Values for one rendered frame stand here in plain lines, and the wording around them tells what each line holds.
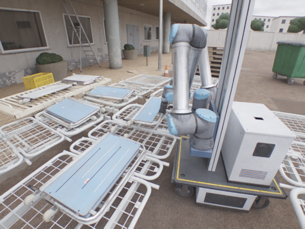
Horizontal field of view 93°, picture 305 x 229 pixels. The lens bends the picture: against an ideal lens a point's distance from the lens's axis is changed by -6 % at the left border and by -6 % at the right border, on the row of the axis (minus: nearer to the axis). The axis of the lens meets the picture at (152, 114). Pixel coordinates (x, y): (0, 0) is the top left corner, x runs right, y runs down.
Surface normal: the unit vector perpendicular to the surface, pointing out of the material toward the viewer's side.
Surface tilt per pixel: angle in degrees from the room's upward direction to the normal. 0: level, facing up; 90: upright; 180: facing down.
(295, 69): 94
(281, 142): 90
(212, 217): 0
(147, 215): 0
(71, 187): 5
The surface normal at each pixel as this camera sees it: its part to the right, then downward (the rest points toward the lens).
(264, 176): -0.22, 0.44
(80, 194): 0.07, -0.87
